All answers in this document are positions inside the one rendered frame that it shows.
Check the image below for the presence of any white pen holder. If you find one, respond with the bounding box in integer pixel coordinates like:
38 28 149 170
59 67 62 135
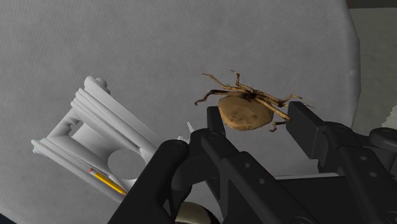
31 75 196 204

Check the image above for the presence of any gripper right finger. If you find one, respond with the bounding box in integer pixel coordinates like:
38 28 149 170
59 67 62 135
285 101 397 224

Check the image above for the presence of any yellow pencil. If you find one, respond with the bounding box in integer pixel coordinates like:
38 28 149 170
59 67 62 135
88 168 129 197

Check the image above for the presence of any beige round object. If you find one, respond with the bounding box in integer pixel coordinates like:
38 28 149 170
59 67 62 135
174 201 221 224

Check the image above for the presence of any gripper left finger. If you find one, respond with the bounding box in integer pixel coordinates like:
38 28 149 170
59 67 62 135
108 106 315 224

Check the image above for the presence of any brown toy spider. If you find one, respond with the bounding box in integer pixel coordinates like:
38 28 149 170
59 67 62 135
193 69 314 133

